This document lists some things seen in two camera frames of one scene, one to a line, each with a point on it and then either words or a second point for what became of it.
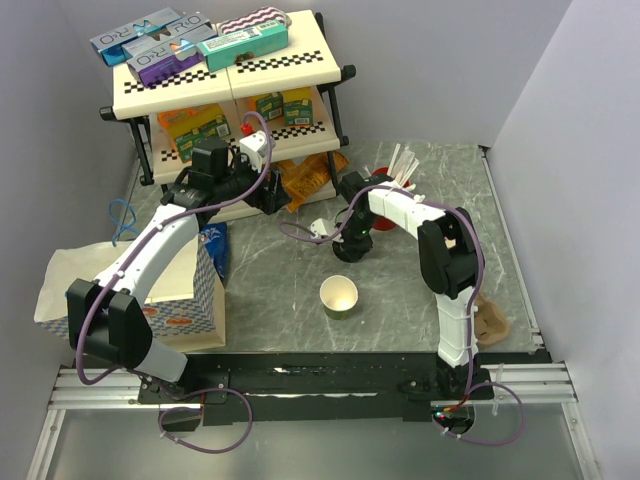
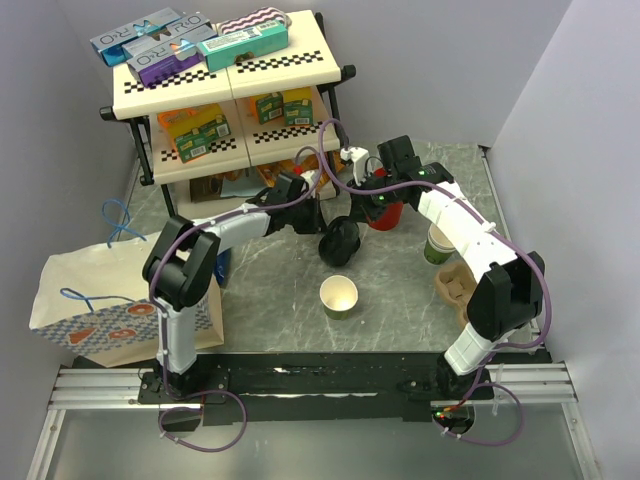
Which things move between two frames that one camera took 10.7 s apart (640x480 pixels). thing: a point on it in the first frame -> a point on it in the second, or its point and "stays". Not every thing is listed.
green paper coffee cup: x=338 y=294 stays
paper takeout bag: x=186 y=308 stays
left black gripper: x=271 y=200 -> x=315 y=224
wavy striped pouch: x=260 y=17 stays
